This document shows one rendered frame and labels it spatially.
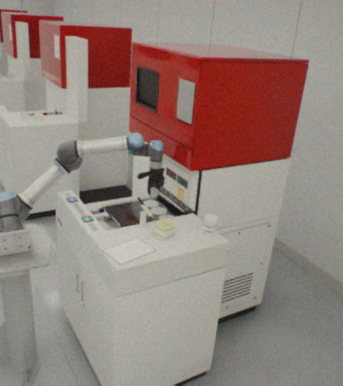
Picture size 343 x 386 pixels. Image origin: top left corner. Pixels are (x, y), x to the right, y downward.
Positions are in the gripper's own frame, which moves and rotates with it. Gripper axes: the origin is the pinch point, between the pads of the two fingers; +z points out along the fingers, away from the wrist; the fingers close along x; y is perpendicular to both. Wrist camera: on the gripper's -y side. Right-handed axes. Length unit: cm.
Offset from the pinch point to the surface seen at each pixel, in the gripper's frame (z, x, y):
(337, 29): -101, 140, 88
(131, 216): 7.4, -14.6, -5.6
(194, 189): -13.2, -4.4, 27.5
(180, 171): -18.2, 5.9, 15.6
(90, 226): 1.7, -44.4, -16.0
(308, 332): 97, 39, 111
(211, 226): -5, -28, 44
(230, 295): 71, 23, 54
